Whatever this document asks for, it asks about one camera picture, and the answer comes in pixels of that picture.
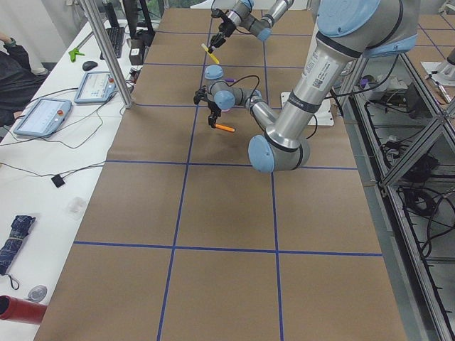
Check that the far blue teach pendant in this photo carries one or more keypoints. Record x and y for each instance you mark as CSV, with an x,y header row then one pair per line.
x,y
95,88

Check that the orange marker pen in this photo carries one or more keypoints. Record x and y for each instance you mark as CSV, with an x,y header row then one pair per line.
x,y
225,128

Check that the black keyboard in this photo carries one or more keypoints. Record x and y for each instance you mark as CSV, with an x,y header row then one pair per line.
x,y
116,37

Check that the aluminium frame post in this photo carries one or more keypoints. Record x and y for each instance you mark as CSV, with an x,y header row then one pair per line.
x,y
103,41

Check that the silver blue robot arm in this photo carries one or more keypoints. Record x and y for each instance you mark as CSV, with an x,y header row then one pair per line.
x,y
347,30
240,15

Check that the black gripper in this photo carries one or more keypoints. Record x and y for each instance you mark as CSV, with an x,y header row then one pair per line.
x,y
225,25
213,107

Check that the black computer mouse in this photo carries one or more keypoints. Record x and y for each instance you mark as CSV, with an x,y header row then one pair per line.
x,y
89,65

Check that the small black box device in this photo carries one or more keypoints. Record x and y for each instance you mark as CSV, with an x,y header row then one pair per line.
x,y
58,180

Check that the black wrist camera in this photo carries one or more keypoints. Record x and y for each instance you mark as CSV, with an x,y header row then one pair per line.
x,y
200,95
218,13

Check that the folded blue umbrella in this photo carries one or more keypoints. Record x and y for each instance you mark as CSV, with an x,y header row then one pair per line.
x,y
20,228

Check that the near blue teach pendant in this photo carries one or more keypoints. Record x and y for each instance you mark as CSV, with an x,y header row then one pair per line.
x,y
44,117

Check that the blue teach pendant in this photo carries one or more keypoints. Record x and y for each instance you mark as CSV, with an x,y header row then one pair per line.
x,y
44,117
95,88

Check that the clear plastic bag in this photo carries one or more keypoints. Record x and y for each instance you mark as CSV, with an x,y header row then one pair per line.
x,y
76,208

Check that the green plastic clamp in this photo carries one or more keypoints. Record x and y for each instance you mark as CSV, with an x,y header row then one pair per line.
x,y
74,53

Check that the person in black jacket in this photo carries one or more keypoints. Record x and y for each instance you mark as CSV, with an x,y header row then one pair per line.
x,y
18,82

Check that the red cylinder bottle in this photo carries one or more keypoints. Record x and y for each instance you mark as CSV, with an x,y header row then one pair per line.
x,y
22,311

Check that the yellow marker pen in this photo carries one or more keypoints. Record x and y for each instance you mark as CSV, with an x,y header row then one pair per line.
x,y
210,54

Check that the black box with label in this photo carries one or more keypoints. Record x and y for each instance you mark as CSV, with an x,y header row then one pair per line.
x,y
136,53

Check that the round silver tape roll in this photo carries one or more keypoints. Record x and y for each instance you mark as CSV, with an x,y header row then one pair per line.
x,y
37,294

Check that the black monitor stand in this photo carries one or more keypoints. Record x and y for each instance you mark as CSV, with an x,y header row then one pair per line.
x,y
132,10

